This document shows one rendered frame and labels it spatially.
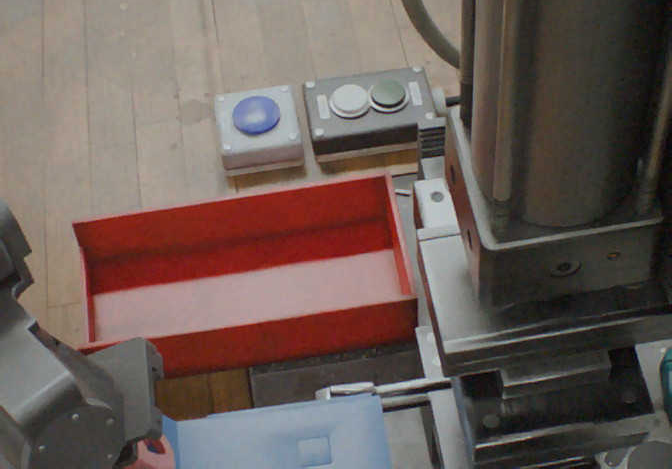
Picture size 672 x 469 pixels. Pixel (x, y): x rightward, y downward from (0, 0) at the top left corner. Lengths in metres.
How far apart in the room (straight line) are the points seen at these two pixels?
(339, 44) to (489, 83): 0.65
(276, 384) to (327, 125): 0.23
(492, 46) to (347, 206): 0.52
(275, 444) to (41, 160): 0.40
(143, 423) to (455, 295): 0.19
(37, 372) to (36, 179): 0.52
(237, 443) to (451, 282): 0.23
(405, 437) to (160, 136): 0.36
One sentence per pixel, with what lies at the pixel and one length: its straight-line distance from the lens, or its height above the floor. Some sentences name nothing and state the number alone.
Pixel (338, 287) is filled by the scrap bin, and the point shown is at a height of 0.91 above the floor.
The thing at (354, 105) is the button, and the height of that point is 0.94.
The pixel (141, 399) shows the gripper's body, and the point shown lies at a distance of 0.77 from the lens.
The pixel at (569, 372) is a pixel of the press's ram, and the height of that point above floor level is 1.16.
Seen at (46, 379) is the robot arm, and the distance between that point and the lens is 0.65.
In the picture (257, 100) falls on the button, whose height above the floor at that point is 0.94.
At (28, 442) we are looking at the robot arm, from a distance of 0.66.
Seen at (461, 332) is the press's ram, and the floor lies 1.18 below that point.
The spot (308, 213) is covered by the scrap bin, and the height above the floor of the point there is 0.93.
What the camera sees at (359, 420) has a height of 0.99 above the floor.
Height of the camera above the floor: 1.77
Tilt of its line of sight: 53 degrees down
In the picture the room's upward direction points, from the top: 5 degrees counter-clockwise
